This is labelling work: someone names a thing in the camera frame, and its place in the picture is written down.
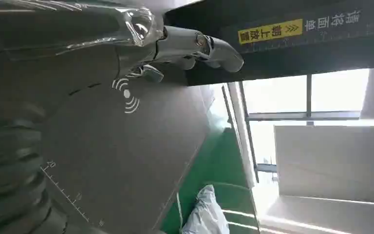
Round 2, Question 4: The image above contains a grey metal window frame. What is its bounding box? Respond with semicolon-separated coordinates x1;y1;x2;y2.
238;73;362;183

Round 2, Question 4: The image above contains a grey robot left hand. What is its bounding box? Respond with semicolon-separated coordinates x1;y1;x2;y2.
0;0;244;83

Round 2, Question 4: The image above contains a ribbed grey left arm sleeve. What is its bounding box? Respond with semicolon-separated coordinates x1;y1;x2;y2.
0;102;69;234

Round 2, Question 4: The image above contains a white partition panel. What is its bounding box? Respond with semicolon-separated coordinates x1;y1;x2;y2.
273;124;374;205

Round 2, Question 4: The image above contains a yellow warning label sticker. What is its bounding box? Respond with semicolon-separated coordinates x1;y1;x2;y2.
237;18;304;45

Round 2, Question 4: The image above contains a white plastic bag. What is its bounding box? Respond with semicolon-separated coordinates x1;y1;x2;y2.
182;184;230;234

